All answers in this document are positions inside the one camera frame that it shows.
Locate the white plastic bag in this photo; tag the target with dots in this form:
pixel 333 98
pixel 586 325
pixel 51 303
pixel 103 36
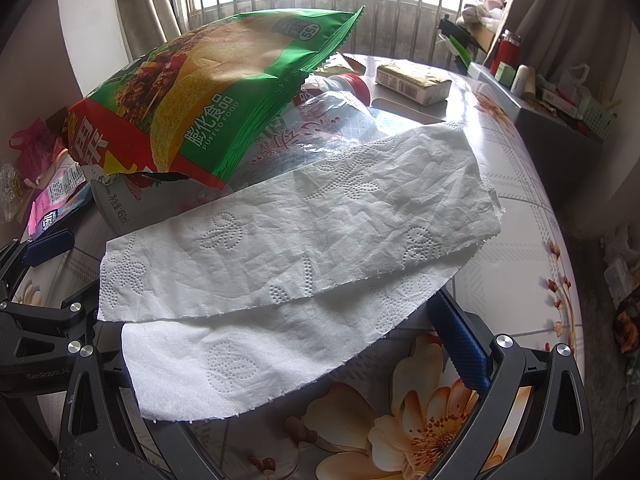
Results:
pixel 575 80

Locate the green and black tool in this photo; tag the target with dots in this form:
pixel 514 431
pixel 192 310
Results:
pixel 457 42

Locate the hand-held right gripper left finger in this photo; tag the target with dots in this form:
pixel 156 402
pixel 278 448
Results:
pixel 112 385

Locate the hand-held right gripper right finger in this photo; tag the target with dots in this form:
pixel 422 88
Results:
pixel 460 345

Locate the cardboard box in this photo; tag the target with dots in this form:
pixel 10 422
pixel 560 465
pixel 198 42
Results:
pixel 485 37

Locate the white plastic container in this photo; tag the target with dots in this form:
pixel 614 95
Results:
pixel 617 277

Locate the yellow snack wrapper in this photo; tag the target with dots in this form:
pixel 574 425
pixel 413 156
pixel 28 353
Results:
pixel 345 63

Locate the pink and blue packet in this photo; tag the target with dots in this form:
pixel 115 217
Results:
pixel 50 215

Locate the brown curtain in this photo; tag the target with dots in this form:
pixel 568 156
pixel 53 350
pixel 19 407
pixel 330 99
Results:
pixel 565 10

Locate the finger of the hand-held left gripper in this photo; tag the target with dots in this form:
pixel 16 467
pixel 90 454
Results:
pixel 47 247
pixel 45 320

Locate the small white bottle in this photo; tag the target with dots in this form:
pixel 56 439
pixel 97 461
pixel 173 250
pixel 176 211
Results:
pixel 522 79

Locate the red thermos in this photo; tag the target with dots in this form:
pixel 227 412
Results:
pixel 507 52

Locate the clear crinkled plastic bag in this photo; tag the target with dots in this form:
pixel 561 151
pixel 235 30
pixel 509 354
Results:
pixel 9 190

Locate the green potato chip bag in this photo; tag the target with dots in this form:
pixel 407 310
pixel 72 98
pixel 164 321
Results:
pixel 200 85

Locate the white embossed tissue paper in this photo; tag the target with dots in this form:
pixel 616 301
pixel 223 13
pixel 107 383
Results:
pixel 300 220

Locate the cardboard tube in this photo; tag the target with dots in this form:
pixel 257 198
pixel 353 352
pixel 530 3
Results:
pixel 530 87

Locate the crumpled white plastic bags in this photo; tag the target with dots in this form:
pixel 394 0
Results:
pixel 620 240

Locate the clear plastic bottle red cap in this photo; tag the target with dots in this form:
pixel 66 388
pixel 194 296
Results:
pixel 330 125

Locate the beige curtain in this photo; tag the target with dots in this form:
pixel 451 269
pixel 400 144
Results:
pixel 150 5

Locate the small green box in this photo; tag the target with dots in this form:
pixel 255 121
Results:
pixel 505 74

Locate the pile of clothes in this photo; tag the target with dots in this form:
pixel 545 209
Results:
pixel 482 10

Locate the grey cabinet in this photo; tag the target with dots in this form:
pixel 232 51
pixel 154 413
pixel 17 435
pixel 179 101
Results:
pixel 550 135

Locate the green plastic storage basket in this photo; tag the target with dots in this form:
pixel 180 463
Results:
pixel 595 117

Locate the beige tissue pack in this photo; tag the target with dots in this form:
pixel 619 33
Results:
pixel 412 80

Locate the pink plastic bag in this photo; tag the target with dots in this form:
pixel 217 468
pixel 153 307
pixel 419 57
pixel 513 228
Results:
pixel 32 150

